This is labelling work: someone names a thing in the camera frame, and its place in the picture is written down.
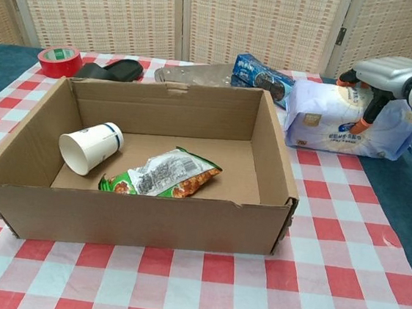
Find open brown cardboard box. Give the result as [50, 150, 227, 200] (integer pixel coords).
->
[0, 60, 311, 269]

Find red white checkered tablecloth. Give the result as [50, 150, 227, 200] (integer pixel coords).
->
[0, 40, 412, 309]

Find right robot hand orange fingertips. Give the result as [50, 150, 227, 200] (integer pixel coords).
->
[333, 50, 412, 138]

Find green snack bag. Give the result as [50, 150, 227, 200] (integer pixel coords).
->
[98, 138, 226, 204]

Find woven folding screen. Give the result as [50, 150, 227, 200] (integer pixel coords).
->
[0, 0, 412, 90]

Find blue cookie package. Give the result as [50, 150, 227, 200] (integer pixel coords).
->
[229, 52, 298, 111]

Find red tape roll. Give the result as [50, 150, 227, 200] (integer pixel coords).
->
[35, 43, 85, 81]

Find grey metal plate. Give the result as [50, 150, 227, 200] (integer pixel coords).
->
[153, 57, 238, 91]

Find white paper cup blue print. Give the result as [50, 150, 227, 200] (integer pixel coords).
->
[55, 117, 127, 180]

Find black plastic case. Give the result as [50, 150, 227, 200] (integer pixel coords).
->
[74, 53, 146, 85]

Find teal table cloth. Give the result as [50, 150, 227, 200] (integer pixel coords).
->
[0, 42, 412, 280]

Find pale blue tissue pack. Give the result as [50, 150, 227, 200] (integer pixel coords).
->
[282, 78, 412, 164]

